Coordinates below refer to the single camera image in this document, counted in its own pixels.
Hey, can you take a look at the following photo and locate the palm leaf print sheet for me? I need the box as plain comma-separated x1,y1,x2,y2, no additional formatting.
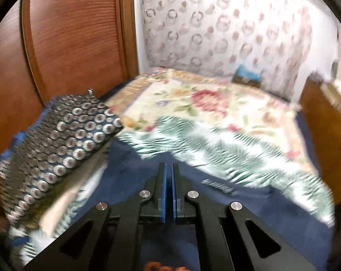
9,116,336,266

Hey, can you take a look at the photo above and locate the ring pattern curtain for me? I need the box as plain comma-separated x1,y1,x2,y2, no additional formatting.
141,0,315,99

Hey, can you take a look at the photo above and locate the floral bed blanket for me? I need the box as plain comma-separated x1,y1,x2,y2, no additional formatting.
104,68,319,175

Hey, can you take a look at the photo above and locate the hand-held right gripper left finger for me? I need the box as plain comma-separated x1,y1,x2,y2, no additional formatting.
24,162,168,271

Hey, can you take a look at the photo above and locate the wooden cabinet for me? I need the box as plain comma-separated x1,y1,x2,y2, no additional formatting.
299,76,341,204

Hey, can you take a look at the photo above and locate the blue packet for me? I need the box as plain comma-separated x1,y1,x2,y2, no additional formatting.
233,65,263,88

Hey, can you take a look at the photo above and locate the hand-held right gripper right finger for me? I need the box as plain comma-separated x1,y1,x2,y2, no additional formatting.
172,163,318,271

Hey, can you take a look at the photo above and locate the navy blue garment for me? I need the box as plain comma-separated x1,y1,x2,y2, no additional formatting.
83,138,335,271

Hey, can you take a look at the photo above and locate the beaded seat cushion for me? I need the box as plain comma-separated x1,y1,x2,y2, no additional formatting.
0,89,124,229

